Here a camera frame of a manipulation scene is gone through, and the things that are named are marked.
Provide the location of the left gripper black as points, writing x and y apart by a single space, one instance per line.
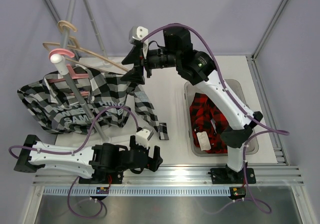
157 159

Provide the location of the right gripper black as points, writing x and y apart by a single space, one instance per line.
135 75

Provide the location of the beige plastic hanger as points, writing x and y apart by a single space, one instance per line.
76 46

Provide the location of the red black plaid shirt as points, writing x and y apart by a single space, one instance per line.
207 124

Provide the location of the grey black plaid shirt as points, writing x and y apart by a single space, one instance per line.
53 105

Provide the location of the pink plastic hanger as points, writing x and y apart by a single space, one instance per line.
58 58

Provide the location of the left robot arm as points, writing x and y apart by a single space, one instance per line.
99 164

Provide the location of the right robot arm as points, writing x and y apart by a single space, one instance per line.
202 71

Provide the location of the clear plastic bin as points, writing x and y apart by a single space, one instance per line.
189 91

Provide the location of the grey clothes rack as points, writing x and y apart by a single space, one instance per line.
80 95

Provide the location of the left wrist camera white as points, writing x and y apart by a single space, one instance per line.
143 136

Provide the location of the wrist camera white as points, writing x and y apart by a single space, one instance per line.
138 33
143 136

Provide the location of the aluminium front rail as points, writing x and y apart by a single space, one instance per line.
183 175

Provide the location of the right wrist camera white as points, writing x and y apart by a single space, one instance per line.
138 33

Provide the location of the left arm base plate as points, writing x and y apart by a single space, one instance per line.
103 182

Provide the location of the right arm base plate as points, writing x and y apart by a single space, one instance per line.
224 175

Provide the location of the slotted cable duct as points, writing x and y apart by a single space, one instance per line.
141 191

